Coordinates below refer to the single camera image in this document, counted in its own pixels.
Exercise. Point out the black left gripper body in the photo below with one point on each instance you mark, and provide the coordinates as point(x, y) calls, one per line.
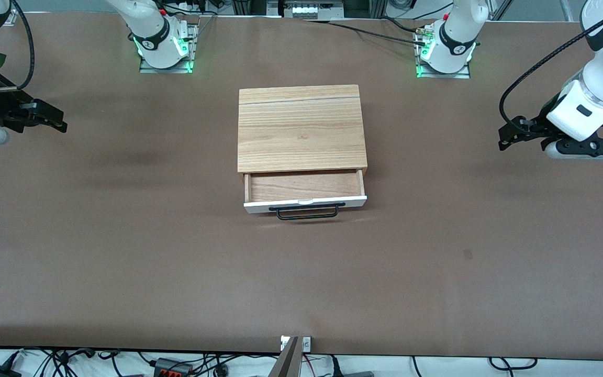
point(535, 128)

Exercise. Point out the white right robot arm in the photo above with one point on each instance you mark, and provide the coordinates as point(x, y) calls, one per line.
point(149, 31)

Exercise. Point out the light wooden drawer cabinet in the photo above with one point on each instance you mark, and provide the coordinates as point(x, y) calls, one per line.
point(301, 125)

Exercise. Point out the grey power strip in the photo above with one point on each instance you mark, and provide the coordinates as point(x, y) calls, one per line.
point(306, 10)

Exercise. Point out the black orange connector block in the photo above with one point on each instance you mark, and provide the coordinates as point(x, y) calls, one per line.
point(170, 369)

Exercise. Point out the flat black box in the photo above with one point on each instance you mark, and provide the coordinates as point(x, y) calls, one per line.
point(356, 374)

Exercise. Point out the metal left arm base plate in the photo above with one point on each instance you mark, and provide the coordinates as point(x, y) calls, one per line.
point(464, 74)

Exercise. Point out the metal corner bracket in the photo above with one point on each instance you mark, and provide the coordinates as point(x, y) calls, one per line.
point(13, 20)

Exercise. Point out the aluminium frame strut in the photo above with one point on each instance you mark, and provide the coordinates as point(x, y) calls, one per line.
point(501, 10)
point(567, 10)

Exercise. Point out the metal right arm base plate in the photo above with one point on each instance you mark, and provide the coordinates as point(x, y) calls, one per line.
point(192, 47)

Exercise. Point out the small metal clamp bracket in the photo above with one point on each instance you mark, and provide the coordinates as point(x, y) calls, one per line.
point(306, 344)

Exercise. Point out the brown camera post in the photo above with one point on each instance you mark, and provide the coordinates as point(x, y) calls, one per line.
point(287, 364)

